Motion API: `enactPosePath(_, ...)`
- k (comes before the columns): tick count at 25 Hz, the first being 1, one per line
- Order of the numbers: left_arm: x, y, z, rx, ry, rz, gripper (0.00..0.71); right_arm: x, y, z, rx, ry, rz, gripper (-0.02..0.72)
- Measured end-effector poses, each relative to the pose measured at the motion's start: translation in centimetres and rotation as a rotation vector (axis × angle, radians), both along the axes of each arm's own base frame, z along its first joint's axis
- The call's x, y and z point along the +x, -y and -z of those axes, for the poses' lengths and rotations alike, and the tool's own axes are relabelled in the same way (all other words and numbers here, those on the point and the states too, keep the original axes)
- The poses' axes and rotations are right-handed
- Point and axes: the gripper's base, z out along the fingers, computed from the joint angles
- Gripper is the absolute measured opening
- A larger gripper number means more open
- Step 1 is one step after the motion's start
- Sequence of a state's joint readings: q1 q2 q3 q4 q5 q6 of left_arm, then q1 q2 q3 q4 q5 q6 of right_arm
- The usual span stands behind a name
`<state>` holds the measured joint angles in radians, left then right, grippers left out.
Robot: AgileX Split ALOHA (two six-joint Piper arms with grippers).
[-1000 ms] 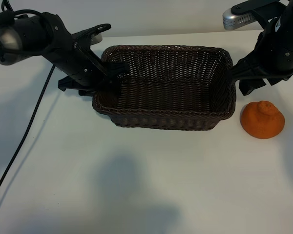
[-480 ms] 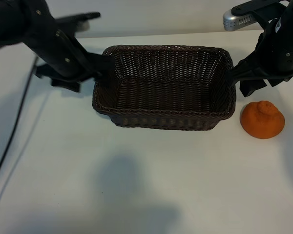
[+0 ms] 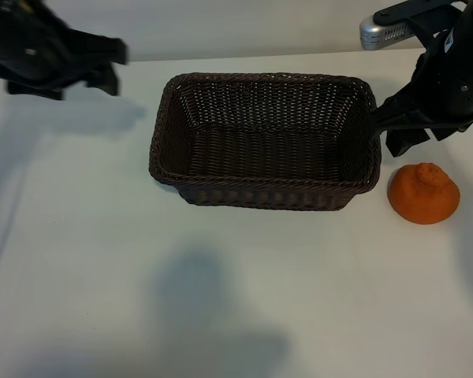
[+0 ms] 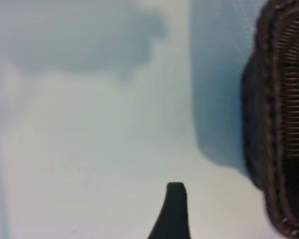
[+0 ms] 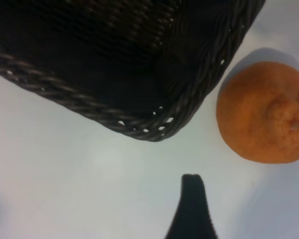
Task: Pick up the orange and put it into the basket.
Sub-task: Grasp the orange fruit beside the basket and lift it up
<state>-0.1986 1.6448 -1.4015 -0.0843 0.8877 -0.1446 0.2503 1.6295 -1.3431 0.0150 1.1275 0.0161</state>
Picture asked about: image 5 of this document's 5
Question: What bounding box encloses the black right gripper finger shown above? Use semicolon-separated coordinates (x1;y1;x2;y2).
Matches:
164;173;220;239

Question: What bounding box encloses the orange with knobbed top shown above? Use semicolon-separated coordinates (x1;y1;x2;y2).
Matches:
216;61;299;164

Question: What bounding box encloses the dark brown woven basket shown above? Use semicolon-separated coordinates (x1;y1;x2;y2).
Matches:
0;0;267;142

